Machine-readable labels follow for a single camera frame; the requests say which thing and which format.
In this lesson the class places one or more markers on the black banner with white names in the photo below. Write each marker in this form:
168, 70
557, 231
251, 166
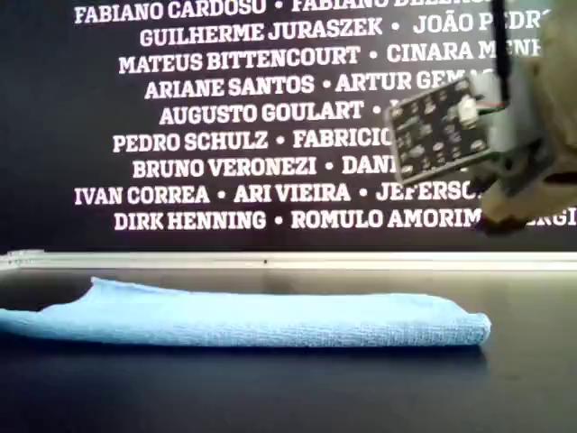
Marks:
225, 126

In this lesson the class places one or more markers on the tan right gripper body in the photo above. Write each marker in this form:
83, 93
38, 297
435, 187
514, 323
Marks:
554, 135

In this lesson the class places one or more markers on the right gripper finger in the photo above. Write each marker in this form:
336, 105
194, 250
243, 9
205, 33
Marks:
509, 207

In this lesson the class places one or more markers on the light blue cloth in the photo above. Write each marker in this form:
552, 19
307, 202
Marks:
270, 322

